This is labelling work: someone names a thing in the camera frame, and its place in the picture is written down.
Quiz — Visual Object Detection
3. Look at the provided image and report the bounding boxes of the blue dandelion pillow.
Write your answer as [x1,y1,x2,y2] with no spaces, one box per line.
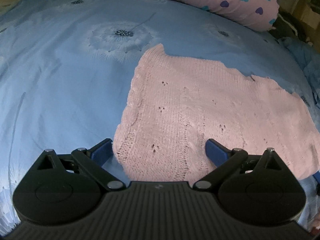
[281,37,319,98]

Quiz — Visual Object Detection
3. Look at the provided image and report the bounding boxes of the blue dandelion bed sheet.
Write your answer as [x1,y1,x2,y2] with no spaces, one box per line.
[1,0,319,236]

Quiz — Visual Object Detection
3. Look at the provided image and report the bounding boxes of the pink knitted sweater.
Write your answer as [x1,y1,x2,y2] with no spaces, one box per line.
[113,44,319,183]

